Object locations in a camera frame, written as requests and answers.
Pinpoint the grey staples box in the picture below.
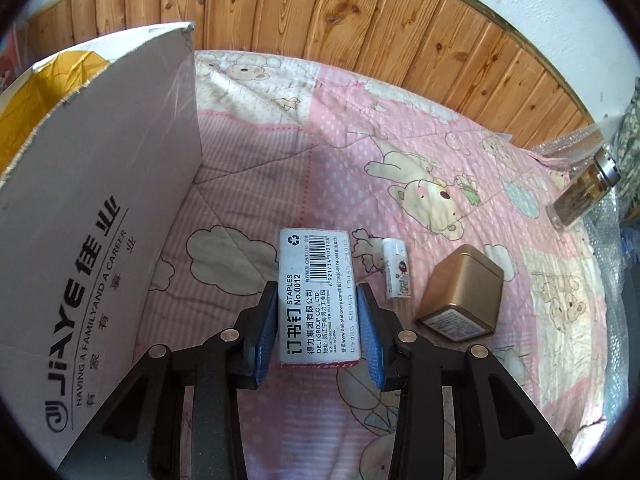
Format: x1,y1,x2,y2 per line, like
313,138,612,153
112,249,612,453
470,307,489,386
277,227,363,372

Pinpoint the cardboard box with yellow tape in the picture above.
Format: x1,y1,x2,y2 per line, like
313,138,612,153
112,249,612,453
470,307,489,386
0,22,205,461

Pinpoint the clear bubble wrap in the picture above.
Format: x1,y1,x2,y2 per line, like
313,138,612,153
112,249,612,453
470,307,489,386
530,122,640,411

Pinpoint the small white tube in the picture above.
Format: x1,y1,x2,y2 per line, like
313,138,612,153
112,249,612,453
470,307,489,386
381,237,413,301

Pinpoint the pink bear printed blanket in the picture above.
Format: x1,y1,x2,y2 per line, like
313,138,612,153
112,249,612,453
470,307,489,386
135,50,613,480

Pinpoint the glass bottle with metal cap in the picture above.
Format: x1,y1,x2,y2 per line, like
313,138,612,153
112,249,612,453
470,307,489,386
552,147,621,231

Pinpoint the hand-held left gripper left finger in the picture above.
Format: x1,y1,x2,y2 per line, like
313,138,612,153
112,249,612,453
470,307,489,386
100,280,279,480

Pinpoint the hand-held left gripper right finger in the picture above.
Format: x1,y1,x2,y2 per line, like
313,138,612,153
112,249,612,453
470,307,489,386
356,282,576,480

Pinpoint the camouflage cloth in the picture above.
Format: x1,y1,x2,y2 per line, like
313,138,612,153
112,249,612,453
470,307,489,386
612,110,640,221

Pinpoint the gold metal tin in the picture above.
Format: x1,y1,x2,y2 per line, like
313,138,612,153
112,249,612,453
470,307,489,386
414,244,505,343

